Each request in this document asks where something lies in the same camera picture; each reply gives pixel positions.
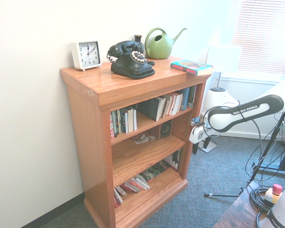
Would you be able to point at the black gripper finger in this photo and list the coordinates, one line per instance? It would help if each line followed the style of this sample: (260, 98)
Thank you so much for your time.
(206, 144)
(194, 148)

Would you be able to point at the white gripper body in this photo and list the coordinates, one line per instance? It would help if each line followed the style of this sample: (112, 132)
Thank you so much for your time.
(198, 135)

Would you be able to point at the teal and red book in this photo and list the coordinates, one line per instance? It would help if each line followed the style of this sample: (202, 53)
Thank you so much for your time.
(192, 67)

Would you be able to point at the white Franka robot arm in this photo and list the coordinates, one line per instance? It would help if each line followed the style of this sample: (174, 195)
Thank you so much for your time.
(249, 110)

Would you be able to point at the black and white picture book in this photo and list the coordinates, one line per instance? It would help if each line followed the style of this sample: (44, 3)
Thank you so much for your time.
(175, 159)

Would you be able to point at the small wooden box speaker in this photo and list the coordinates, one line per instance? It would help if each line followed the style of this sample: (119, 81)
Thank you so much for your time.
(166, 129)

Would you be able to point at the white page paperback book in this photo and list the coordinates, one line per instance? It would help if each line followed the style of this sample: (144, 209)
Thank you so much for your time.
(178, 102)

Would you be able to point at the tall blue book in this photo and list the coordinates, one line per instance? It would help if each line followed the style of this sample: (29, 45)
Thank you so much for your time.
(185, 98)

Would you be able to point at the tall dark green book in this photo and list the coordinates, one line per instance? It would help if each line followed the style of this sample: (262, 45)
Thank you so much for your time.
(192, 96)

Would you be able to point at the red brown cover book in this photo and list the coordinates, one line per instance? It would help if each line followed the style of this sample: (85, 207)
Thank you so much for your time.
(172, 104)

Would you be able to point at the cream paperback book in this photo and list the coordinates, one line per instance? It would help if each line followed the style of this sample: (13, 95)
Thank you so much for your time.
(165, 107)

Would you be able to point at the flat dark green book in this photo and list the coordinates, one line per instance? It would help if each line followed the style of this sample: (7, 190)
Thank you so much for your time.
(156, 171)

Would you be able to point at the loose papers and trinkets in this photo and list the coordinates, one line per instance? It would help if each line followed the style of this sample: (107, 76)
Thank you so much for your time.
(143, 139)

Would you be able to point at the black tripod leg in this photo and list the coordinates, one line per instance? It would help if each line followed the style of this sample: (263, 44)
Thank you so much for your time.
(222, 195)

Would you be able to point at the thick black leaning book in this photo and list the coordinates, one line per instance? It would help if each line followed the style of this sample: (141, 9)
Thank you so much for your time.
(150, 109)

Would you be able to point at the fallen white red paperbacks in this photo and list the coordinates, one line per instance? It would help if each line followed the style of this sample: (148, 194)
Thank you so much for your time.
(137, 184)

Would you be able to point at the black cover paperback book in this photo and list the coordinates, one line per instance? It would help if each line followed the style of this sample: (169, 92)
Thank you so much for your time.
(132, 120)

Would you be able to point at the blue and white spine book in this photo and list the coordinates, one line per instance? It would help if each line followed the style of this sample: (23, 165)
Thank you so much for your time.
(125, 121)

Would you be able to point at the yellow red emergency stop button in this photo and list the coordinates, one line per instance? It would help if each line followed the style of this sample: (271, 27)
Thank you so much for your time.
(274, 192)

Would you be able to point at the wooden bookshelf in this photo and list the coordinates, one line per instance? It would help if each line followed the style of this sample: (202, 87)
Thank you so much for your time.
(133, 80)

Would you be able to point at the red and white spine book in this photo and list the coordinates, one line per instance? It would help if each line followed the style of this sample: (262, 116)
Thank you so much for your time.
(112, 126)

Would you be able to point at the leaning red white paperback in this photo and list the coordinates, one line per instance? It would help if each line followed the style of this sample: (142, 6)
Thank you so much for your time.
(117, 198)

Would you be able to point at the green plastic watering can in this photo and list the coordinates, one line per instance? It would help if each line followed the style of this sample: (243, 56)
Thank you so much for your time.
(159, 47)

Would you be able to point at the black vintage rotary telephone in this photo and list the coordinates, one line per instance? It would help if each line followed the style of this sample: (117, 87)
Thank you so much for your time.
(133, 64)

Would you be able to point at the small dark vase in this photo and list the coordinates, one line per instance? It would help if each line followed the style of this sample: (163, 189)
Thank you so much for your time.
(138, 40)

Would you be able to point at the white window blinds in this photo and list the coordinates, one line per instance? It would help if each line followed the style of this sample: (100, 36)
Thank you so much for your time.
(263, 35)

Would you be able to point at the white square alarm clock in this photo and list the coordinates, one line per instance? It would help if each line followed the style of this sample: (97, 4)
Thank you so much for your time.
(88, 55)

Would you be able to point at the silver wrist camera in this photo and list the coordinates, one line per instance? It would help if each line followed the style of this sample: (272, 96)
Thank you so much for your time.
(196, 122)

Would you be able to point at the black camera tripod stand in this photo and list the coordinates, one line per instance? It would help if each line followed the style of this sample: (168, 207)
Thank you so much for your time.
(279, 145)

